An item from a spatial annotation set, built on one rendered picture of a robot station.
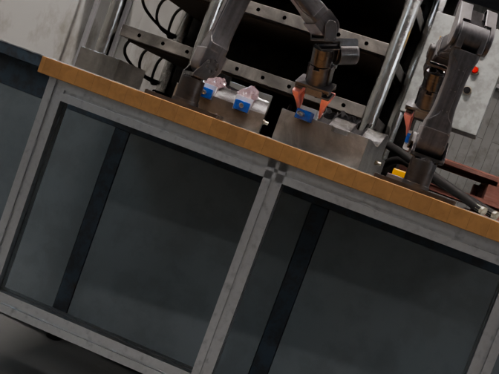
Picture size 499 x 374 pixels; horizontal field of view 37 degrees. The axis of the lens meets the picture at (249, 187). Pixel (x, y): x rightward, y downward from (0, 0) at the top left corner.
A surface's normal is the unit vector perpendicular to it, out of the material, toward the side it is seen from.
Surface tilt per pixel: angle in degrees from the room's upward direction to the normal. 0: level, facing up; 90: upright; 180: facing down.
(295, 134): 90
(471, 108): 90
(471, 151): 90
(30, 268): 90
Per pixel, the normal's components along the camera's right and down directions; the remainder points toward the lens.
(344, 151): -0.29, -0.04
